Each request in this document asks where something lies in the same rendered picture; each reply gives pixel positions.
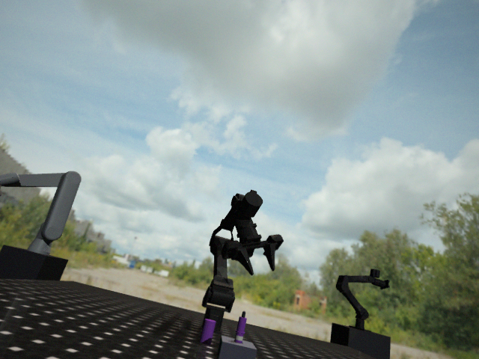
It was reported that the purple cylinder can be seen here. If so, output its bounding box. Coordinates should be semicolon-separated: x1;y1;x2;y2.
200;319;216;345

